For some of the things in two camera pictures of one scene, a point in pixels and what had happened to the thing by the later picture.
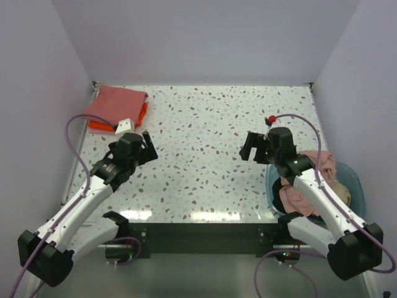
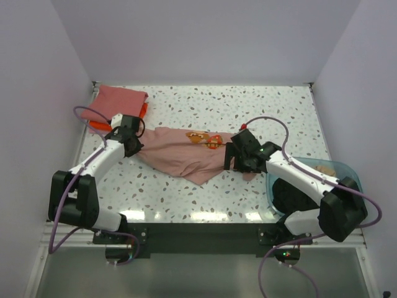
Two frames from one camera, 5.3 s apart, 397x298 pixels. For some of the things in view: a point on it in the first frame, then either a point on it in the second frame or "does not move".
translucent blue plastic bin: x=357 y=203 does not move
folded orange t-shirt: x=100 y=126 does not move
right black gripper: x=253 y=140 -> x=231 y=151
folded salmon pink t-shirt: x=116 y=104 does not move
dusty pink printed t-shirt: x=293 y=201 -> x=191 y=156
